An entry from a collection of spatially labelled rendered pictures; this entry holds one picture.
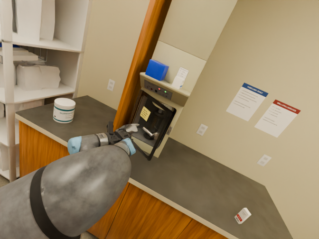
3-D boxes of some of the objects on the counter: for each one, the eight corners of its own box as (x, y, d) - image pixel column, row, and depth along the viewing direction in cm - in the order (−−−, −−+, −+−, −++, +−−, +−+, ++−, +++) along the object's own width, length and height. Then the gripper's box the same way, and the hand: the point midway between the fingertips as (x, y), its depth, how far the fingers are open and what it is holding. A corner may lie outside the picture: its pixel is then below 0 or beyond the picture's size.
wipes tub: (63, 112, 119) (65, 96, 113) (77, 120, 118) (79, 103, 112) (48, 117, 107) (49, 99, 101) (62, 125, 106) (65, 107, 100)
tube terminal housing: (135, 127, 142) (166, 45, 111) (165, 143, 139) (206, 62, 108) (122, 139, 119) (157, 39, 88) (158, 158, 116) (207, 61, 85)
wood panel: (135, 119, 156) (197, -51, 100) (137, 120, 156) (201, -50, 100) (108, 139, 112) (193, -147, 56) (111, 141, 111) (201, -145, 55)
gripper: (106, 160, 71) (138, 149, 87) (114, 133, 65) (147, 127, 80) (98, 148, 76) (129, 141, 91) (105, 122, 69) (138, 118, 85)
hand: (134, 131), depth 87 cm, fingers open, 10 cm apart
